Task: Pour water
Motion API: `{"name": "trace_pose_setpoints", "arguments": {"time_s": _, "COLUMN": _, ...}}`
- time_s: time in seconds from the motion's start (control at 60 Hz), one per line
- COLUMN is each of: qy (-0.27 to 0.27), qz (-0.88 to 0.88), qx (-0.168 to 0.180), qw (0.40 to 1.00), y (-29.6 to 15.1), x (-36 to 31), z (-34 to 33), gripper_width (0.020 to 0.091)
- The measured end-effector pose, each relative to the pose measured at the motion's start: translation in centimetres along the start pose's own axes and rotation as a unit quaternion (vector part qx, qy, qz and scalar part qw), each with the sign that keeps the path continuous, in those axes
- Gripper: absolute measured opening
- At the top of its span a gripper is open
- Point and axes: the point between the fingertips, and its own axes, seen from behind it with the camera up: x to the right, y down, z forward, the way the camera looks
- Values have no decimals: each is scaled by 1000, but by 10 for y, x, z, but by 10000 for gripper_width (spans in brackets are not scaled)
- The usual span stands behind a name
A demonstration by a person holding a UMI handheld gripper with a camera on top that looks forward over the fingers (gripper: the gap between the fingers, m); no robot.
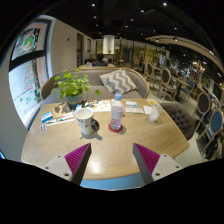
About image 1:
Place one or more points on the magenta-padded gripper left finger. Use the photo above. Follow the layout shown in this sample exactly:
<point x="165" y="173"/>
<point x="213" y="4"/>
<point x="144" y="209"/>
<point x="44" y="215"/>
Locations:
<point x="77" y="159"/>

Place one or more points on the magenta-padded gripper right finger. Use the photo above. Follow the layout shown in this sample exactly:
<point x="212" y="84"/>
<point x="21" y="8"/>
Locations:
<point x="148" y="160"/>

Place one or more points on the clear blue-capped water bottle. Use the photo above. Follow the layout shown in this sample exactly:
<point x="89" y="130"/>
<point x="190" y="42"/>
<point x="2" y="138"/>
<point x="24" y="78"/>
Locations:
<point x="116" y="115"/>

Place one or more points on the white mug with dark print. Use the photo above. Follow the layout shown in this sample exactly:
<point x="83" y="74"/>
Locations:
<point x="85" y="121"/>

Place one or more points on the white pen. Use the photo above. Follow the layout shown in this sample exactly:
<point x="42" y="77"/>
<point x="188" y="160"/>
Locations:
<point x="61" y="119"/>

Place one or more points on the flat round red coaster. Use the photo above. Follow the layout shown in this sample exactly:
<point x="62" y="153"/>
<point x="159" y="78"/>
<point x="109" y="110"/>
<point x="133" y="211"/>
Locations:
<point x="111" y="130"/>

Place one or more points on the pill blister pack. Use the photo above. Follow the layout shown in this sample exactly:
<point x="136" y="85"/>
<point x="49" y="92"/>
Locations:
<point x="43" y="128"/>

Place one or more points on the clear plastic cup with straw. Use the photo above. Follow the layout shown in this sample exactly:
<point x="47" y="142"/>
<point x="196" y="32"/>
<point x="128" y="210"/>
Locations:
<point x="155" y="114"/>

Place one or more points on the white paper napkin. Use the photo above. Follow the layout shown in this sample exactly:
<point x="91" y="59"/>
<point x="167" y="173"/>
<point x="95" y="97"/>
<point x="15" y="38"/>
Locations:
<point x="147" y="110"/>

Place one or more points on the white printed paper slip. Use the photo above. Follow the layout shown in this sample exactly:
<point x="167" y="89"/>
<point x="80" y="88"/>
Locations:
<point x="134" y="110"/>

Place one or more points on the grey tufted chair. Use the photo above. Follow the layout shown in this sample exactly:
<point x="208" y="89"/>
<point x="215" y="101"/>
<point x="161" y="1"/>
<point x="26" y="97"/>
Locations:
<point x="180" y="118"/>

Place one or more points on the brown printed card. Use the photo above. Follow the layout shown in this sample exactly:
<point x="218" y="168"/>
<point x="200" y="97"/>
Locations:
<point x="61" y="109"/>

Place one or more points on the yellow card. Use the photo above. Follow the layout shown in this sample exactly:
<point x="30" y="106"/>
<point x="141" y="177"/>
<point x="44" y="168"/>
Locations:
<point x="151" y="102"/>

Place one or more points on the printed colourful leaflet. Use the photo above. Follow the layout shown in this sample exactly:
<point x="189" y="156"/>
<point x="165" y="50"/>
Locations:
<point x="101" y="106"/>

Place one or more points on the flat blue-topped white box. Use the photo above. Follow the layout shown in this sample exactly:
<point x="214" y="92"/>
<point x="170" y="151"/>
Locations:
<point x="131" y="103"/>

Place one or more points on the green potted plant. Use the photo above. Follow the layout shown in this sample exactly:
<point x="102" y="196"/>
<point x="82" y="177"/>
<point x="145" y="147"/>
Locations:
<point x="71" y="85"/>

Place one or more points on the group of round-backed chairs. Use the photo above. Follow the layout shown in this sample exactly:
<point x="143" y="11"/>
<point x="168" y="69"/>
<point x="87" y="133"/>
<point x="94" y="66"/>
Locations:
<point x="166" y="78"/>

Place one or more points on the grey white chevron cushion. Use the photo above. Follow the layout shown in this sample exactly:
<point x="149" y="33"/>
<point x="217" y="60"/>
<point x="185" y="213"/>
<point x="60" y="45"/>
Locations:
<point x="117" y="81"/>

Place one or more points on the grey curved sofa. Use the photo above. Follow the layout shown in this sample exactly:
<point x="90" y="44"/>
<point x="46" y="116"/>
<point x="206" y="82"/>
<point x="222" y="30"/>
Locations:
<point x="91" y="75"/>

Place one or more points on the person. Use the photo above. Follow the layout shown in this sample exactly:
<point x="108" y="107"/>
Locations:
<point x="99" y="61"/>

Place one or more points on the group of ceiling lights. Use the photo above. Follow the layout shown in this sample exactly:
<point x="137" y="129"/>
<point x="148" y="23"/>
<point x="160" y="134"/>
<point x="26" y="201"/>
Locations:
<point x="164" y="4"/>

